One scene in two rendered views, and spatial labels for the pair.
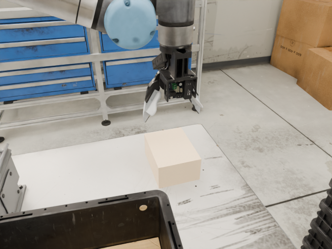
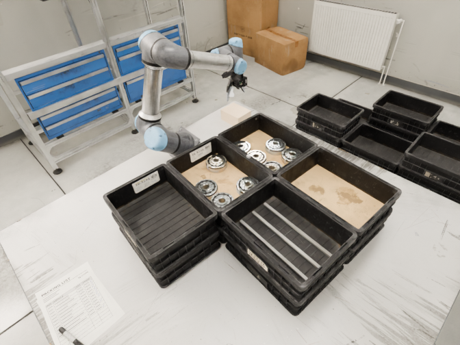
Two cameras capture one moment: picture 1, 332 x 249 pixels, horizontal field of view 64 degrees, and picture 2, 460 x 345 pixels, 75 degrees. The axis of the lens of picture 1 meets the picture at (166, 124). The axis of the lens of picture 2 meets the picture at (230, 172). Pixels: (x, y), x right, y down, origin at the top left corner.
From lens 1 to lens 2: 1.30 m
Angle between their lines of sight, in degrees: 22
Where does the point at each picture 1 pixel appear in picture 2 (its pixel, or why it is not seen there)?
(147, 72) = not seen: hidden behind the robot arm
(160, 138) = (228, 109)
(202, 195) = not seen: hidden behind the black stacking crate
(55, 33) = (85, 69)
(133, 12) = (243, 64)
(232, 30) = (194, 28)
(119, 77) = (137, 92)
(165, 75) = (235, 79)
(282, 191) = not seen: hidden behind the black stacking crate
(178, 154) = (241, 111)
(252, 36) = (211, 29)
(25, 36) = (64, 78)
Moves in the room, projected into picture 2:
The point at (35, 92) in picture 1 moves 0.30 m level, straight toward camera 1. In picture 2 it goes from (79, 122) to (100, 131)
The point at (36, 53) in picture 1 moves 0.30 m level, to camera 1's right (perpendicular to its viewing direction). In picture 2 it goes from (74, 89) to (110, 80)
